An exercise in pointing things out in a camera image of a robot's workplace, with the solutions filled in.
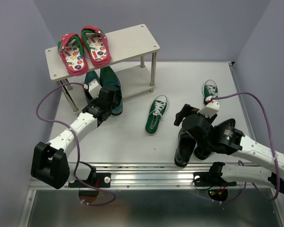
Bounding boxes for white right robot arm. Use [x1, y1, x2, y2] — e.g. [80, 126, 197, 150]
[174, 104, 284, 194]

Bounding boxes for red patterned slipper left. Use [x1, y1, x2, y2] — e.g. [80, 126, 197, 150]
[57, 33, 89, 76]

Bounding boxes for red patterned slipper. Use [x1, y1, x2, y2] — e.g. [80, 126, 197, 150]
[57, 33, 89, 76]
[81, 25, 112, 68]

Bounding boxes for green canvas sneaker white laces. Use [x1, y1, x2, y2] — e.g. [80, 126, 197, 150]
[202, 79, 218, 105]

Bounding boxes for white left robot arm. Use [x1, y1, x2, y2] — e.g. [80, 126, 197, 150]
[31, 86, 122, 189]

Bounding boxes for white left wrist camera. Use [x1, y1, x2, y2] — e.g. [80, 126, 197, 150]
[83, 79, 102, 99]

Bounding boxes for aluminium front mounting rail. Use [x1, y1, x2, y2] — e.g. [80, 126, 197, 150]
[28, 162, 275, 190]

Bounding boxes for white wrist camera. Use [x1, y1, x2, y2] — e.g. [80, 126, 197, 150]
[197, 96, 220, 118]
[83, 79, 102, 99]

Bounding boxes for red patterned slipper right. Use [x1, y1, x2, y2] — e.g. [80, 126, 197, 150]
[81, 25, 112, 68]

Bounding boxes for black patent loafer left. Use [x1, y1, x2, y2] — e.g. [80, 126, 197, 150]
[174, 128, 196, 167]

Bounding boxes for black patent loafer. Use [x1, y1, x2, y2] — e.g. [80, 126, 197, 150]
[194, 118, 236, 160]
[174, 128, 196, 167]

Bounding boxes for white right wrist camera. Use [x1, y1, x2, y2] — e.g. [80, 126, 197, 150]
[197, 96, 220, 118]

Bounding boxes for aluminium table edge rail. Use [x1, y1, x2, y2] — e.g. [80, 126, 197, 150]
[228, 61, 257, 140]

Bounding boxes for dark green leather loafer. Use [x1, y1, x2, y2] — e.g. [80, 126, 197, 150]
[100, 66, 123, 116]

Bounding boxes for black patent loafer right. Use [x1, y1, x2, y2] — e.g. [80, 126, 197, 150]
[194, 118, 236, 160]

